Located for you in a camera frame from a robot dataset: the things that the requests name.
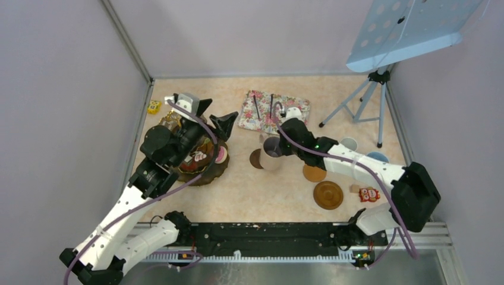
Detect blue perforated stand tray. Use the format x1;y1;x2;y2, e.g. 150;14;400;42
346;0;484;73

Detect light blue mug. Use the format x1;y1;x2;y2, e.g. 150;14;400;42
366;151;389;163

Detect pink frosted donut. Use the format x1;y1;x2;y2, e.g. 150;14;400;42
215;146;228;164

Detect yellow snack packet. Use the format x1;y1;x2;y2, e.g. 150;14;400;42
147;100;163;115

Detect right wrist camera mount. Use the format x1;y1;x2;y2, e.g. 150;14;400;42
280;106;303;121

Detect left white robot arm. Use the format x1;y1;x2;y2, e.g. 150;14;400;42
59;94;238;284

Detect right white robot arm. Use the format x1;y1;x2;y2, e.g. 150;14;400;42
278;118;440;245

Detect floral serving tray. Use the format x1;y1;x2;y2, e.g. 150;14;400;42
237;90;311;135

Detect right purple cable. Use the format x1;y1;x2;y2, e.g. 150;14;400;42
273;101;420;270

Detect pink small cup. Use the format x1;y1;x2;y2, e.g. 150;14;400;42
340;137;358;151

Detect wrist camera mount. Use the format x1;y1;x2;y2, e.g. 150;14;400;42
163;93;201;116
280;106;303;121

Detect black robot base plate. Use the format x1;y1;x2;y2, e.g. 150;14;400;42
170;222;388;258

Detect dark wooden coaster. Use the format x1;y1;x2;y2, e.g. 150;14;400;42
249;148;263;169

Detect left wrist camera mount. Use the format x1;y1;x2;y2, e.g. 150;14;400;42
163;93;201;116

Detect light wooden coaster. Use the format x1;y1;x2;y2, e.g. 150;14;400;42
303;164;327;182

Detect grey tripod stand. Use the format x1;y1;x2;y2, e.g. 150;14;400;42
319;65;391;148

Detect brown wooden lid coaster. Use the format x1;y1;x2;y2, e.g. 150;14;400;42
313;181;344;210

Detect red owl snack packet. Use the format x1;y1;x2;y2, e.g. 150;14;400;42
350;184;381;202

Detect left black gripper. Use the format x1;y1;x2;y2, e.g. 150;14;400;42
169;98;238;167

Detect black handled steel tongs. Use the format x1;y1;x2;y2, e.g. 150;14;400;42
251;90;273;134

